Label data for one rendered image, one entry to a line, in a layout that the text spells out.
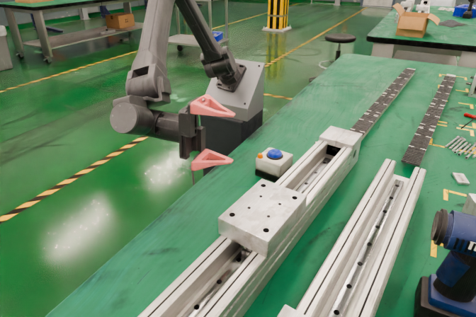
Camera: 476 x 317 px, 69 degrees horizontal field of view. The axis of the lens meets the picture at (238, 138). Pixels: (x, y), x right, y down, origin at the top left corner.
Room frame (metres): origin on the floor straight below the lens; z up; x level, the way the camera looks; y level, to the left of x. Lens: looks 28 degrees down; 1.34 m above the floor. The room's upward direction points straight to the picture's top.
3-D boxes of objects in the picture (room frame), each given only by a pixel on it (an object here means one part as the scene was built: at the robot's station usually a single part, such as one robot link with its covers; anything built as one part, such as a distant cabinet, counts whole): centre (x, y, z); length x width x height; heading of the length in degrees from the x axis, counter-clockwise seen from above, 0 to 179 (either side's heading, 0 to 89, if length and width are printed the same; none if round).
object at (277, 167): (0.84, -0.11, 0.81); 0.10 x 0.08 x 0.06; 55
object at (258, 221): (0.54, -0.05, 0.87); 0.16 x 0.11 x 0.07; 145
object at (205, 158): (0.59, 0.05, 1.00); 0.09 x 0.07 x 0.07; 69
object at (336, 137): (0.91, -0.30, 0.83); 0.12 x 0.09 x 0.10; 55
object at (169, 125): (0.62, 0.12, 1.03); 0.07 x 0.07 x 0.10; 69
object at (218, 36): (5.20, 0.61, 0.50); 1.03 x 0.55 x 1.01; 66
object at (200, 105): (0.60, 0.05, 1.07); 0.09 x 0.07 x 0.07; 69
